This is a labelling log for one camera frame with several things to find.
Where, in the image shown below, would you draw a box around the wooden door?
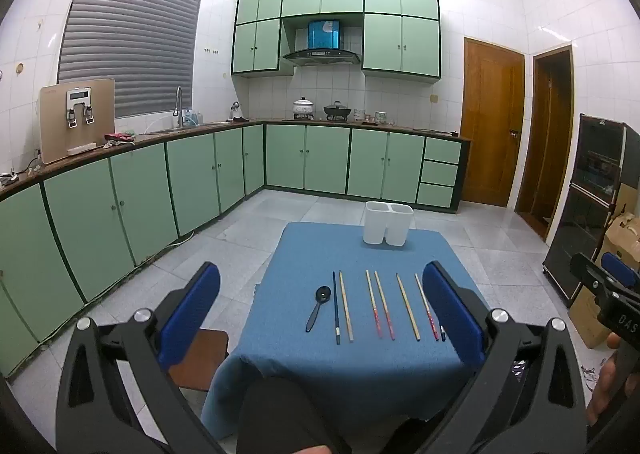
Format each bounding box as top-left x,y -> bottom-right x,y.
459,36 -> 526,208

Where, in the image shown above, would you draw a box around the red cloth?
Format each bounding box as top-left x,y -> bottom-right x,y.
103,131 -> 137,149

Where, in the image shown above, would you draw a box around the green base kitchen cabinets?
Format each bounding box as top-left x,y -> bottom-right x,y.
0,119 -> 472,380

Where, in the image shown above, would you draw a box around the red patterned bamboo chopstick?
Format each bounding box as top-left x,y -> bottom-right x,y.
414,273 -> 440,341

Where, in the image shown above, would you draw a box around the plain bamboo chopstick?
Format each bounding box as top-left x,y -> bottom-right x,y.
339,270 -> 355,341
396,273 -> 422,341

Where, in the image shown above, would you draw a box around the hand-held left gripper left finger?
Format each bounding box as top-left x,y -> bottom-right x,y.
56,261 -> 236,454

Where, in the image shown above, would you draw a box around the cardboard box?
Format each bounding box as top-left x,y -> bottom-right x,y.
567,213 -> 640,349

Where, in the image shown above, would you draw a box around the range hood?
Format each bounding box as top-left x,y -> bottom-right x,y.
282,19 -> 362,68

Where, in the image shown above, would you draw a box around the white utensil holder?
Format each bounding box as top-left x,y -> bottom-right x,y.
362,201 -> 415,247

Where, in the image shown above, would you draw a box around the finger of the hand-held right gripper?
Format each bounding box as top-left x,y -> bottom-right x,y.
570,253 -> 618,305
600,251 -> 640,287

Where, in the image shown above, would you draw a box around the blue tablecloth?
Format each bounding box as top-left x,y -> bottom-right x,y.
200,221 -> 488,440

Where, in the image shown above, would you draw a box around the wooden door frame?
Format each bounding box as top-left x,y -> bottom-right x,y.
514,45 -> 575,240

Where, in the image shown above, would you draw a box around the person's right hand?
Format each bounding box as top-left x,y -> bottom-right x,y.
585,331 -> 632,427

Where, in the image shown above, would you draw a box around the brown wooden stool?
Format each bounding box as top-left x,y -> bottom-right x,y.
167,328 -> 230,393

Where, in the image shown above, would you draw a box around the red floral bamboo chopstick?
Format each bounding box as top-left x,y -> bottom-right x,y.
365,269 -> 385,339

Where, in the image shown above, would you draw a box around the black glass cabinet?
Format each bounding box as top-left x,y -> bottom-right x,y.
543,113 -> 640,308

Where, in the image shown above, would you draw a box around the beige water purifier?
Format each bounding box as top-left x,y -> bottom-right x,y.
39,78 -> 116,165

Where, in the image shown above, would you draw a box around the grey window blind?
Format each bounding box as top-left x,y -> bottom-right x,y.
57,0 -> 204,119

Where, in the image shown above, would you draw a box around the red striped bamboo chopstick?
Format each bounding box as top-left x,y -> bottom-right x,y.
374,271 -> 396,341

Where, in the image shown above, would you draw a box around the black plastic spoon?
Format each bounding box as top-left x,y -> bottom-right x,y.
305,285 -> 332,333

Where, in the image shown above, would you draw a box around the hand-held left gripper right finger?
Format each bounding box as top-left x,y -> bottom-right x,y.
422,261 -> 588,454

